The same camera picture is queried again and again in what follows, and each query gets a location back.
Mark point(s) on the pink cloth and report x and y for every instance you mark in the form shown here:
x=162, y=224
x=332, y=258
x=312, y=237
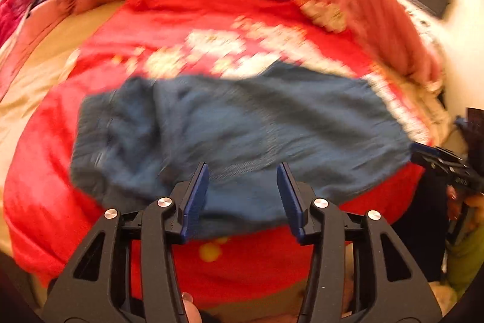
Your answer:
x=41, y=28
x=19, y=5

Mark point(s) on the person's right hand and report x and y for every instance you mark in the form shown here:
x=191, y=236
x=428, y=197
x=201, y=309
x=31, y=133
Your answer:
x=455, y=207

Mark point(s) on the beige bed sheet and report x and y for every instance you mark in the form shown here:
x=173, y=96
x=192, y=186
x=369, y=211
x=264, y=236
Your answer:
x=49, y=69

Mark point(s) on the red floral blanket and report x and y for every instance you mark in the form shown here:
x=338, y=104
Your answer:
x=132, y=35

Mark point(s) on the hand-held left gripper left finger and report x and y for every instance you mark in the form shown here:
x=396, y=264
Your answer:
x=196, y=200

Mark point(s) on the black cloth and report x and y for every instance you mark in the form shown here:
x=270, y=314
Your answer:
x=421, y=228

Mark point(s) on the yellow-green garment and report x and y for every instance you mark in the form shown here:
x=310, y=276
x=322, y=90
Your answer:
x=467, y=262

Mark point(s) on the person's left hand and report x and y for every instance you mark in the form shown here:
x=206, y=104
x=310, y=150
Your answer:
x=191, y=309

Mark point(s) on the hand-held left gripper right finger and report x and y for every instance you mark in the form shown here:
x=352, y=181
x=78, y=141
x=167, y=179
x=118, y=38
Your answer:
x=290, y=200

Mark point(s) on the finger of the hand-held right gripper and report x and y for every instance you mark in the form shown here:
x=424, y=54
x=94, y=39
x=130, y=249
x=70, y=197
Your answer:
x=425, y=148
x=435, y=166

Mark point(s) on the blue denim pants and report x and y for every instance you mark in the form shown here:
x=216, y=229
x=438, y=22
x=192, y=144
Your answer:
x=245, y=130

